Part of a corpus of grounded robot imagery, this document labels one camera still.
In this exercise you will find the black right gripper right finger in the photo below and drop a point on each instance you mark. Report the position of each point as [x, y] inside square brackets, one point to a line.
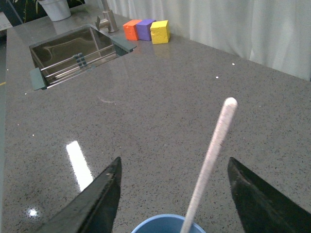
[261, 207]

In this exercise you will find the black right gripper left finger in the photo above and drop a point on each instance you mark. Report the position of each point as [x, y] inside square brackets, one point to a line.
[94, 209]

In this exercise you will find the white wooden chopstick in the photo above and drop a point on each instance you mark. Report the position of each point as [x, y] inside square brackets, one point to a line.
[222, 126]

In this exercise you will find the blue plastic cup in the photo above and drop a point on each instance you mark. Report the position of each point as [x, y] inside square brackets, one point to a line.
[163, 223]

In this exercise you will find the metal sink drying rack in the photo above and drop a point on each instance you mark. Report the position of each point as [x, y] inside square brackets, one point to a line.
[80, 63]

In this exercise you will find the stainless steel sink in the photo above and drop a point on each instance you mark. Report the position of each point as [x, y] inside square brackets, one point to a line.
[70, 48]

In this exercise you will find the white curtain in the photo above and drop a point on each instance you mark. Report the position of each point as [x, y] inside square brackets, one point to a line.
[273, 33]

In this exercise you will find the orange foam cube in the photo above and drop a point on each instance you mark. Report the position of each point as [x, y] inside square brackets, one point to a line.
[130, 29]

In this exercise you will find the brushed metal faucet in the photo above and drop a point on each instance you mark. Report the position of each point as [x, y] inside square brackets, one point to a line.
[108, 20]

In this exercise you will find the purple foam cube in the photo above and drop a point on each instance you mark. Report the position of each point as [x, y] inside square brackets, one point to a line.
[143, 29]

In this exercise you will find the yellow foam cube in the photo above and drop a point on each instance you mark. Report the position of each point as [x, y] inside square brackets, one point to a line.
[160, 32]

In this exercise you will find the white plant pot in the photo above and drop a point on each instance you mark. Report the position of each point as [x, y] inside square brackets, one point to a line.
[56, 10]

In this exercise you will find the green potted plant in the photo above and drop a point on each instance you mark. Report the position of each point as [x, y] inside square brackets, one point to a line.
[31, 9]

